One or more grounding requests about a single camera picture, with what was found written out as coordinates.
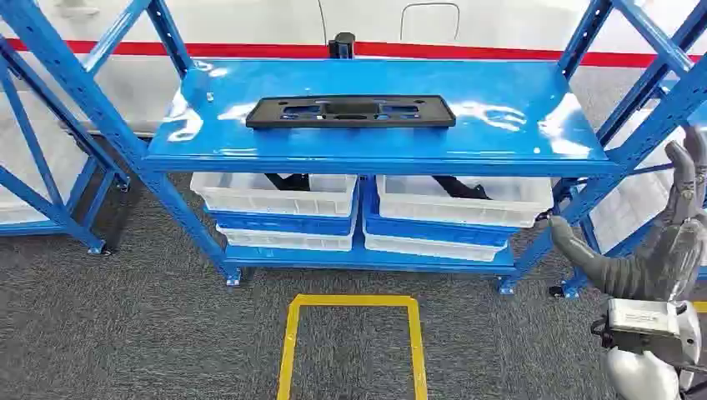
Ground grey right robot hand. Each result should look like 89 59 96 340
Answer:
548 125 707 303

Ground black plastic mounting plate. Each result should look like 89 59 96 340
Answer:
245 94 458 131

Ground white plastic bin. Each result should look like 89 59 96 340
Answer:
375 174 555 229
0 91 89 225
189 172 359 218
588 110 707 255
216 223 358 253
363 232 508 263

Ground blue metal shelf rack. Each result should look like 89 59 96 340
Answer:
0 35 132 257
549 77 707 300
0 0 707 297

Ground black plastic part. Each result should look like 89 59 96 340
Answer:
263 172 312 193
431 175 492 201

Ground blue plastic bin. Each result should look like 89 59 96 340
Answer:
363 182 520 248
205 207 359 238

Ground yellow floor tape square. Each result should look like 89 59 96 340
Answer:
276 293 429 400

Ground white car with red stripe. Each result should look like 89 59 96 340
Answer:
0 0 707 137

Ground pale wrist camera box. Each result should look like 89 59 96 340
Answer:
604 297 684 354

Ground black post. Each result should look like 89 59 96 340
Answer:
328 32 357 60

